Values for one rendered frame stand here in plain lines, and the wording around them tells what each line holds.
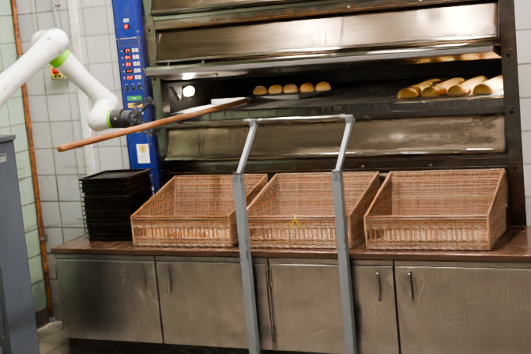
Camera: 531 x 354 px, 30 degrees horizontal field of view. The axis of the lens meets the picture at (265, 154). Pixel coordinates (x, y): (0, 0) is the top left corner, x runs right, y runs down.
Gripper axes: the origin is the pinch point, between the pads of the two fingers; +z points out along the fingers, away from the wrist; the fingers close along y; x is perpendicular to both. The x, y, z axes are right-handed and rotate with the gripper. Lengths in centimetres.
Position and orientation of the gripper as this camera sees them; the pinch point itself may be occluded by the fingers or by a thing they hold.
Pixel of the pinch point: (162, 115)
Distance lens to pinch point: 473.3
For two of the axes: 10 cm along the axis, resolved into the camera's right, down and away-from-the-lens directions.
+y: 0.7, 10.0, 0.3
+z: 9.4, -0.5, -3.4
